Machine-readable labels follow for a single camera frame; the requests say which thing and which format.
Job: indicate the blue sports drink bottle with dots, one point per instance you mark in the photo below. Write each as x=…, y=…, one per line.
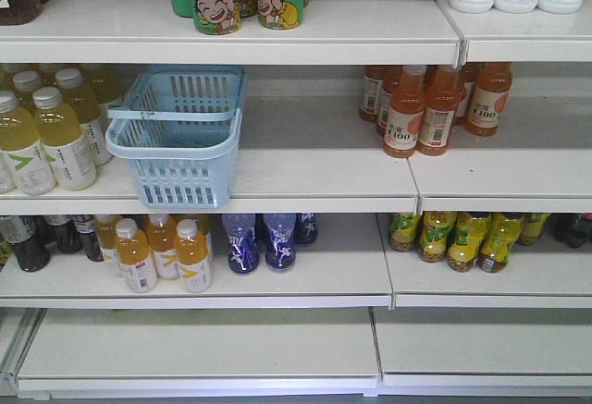
x=280, y=254
x=306, y=230
x=243, y=254

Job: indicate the orange C100 juice bottle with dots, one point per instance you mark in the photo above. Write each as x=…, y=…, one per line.
x=441, y=101
x=492, y=89
x=406, y=112

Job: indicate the white metal shelving unit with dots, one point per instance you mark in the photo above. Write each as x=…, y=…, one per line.
x=353, y=321

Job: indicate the yellow lemon tea bottle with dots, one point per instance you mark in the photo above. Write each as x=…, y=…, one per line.
x=494, y=252
x=433, y=239
x=469, y=232

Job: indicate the pale yellow drink bottle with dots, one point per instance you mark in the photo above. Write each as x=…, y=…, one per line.
x=63, y=140
x=21, y=148

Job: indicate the orange-yellow drink bottle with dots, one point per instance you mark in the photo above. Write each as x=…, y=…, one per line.
x=136, y=260
x=193, y=256

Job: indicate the light blue plastic basket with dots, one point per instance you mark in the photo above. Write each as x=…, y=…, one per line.
x=179, y=130

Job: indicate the dark tea bottle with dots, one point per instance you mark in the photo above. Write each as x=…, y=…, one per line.
x=20, y=232

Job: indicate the black cola plastic bottle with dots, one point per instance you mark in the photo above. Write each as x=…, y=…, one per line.
x=572, y=229

